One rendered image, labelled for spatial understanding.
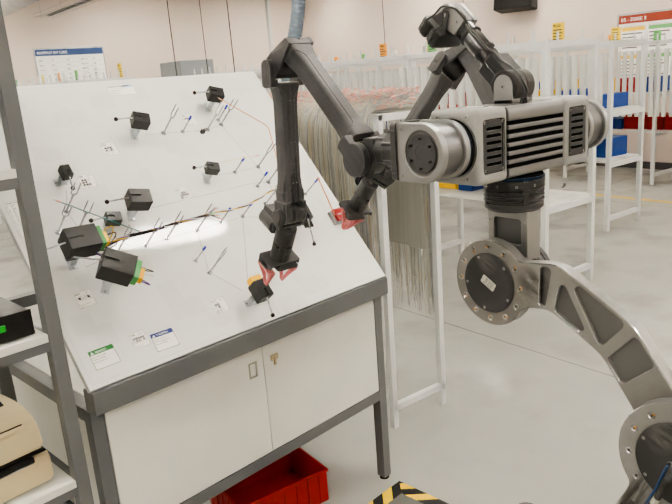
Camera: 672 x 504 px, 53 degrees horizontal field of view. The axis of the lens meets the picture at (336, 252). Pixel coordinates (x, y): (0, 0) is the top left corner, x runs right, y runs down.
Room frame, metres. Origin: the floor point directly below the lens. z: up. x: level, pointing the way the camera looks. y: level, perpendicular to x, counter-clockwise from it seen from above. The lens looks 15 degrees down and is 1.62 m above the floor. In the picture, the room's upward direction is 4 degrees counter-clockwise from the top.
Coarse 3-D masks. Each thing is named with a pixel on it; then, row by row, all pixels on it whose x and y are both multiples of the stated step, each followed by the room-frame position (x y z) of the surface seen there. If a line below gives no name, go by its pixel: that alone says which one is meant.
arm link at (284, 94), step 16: (272, 64) 1.75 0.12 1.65; (272, 80) 1.75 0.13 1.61; (272, 96) 1.79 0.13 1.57; (288, 96) 1.77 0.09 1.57; (288, 112) 1.77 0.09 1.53; (288, 128) 1.77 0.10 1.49; (288, 144) 1.77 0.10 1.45; (288, 160) 1.77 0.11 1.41; (288, 176) 1.77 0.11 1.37; (288, 192) 1.77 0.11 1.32; (288, 208) 1.77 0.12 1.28; (304, 208) 1.80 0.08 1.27
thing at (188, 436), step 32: (256, 352) 2.04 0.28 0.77; (192, 384) 1.86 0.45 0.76; (224, 384) 1.94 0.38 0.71; (256, 384) 2.03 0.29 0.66; (128, 416) 1.71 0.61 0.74; (160, 416) 1.78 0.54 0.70; (192, 416) 1.85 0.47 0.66; (224, 416) 1.93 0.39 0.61; (256, 416) 2.02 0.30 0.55; (128, 448) 1.70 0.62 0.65; (160, 448) 1.77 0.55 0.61; (192, 448) 1.84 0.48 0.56; (224, 448) 1.92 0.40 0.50; (256, 448) 2.01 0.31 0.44; (128, 480) 1.69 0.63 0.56; (160, 480) 1.76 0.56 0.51; (192, 480) 1.83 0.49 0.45
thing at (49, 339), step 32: (0, 32) 1.56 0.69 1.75; (0, 64) 1.55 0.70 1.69; (0, 96) 1.55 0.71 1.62; (32, 192) 1.56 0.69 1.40; (32, 224) 1.55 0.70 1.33; (32, 256) 1.55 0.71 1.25; (0, 352) 1.47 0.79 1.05; (32, 352) 1.52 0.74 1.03; (64, 352) 1.57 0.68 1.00; (0, 384) 1.87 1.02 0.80; (64, 384) 1.56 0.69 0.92; (64, 416) 1.55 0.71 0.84; (64, 480) 1.55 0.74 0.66
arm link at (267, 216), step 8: (264, 208) 1.88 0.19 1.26; (272, 208) 1.86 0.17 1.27; (264, 216) 1.87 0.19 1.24; (272, 216) 1.79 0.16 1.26; (280, 216) 1.77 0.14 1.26; (264, 224) 1.87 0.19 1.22; (272, 224) 1.85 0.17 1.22; (280, 224) 1.78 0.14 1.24; (288, 224) 1.81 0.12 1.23; (296, 224) 1.82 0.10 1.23; (272, 232) 1.87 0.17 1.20
